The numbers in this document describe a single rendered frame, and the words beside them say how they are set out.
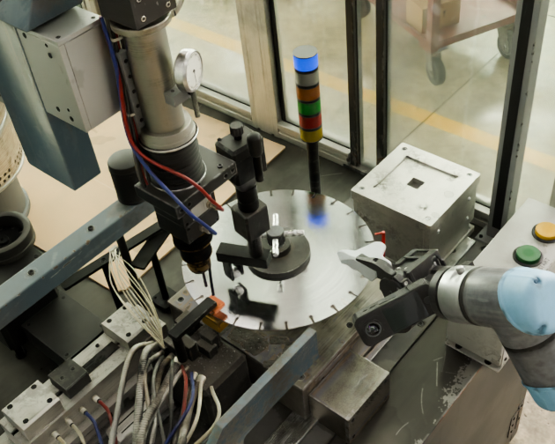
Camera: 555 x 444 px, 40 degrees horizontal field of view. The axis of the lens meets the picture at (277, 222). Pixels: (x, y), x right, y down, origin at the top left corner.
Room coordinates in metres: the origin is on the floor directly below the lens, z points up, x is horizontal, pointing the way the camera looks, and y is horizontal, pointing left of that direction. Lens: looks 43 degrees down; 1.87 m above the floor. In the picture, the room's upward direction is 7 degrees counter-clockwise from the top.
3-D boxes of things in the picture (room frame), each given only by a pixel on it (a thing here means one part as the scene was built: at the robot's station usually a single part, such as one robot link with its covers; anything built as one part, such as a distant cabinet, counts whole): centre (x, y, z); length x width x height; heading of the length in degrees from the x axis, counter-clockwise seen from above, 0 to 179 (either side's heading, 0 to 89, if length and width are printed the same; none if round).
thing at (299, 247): (0.91, 0.01, 0.96); 0.11 x 0.11 x 0.03
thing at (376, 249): (0.77, -0.13, 1.06); 0.09 x 0.06 x 0.03; 37
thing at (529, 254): (0.88, -0.42, 0.90); 0.04 x 0.04 x 0.02
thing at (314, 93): (1.20, -0.09, 1.08); 0.05 x 0.04 x 0.03; 45
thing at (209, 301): (0.77, 0.14, 0.95); 0.10 x 0.03 x 0.07; 135
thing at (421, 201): (1.10, -0.27, 0.82); 0.18 x 0.18 x 0.15; 45
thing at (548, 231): (0.92, -0.47, 0.90); 0.04 x 0.04 x 0.02
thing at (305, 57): (1.20, -0.09, 1.14); 0.05 x 0.04 x 0.03; 45
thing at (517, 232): (0.89, -0.41, 0.82); 0.28 x 0.11 x 0.15; 135
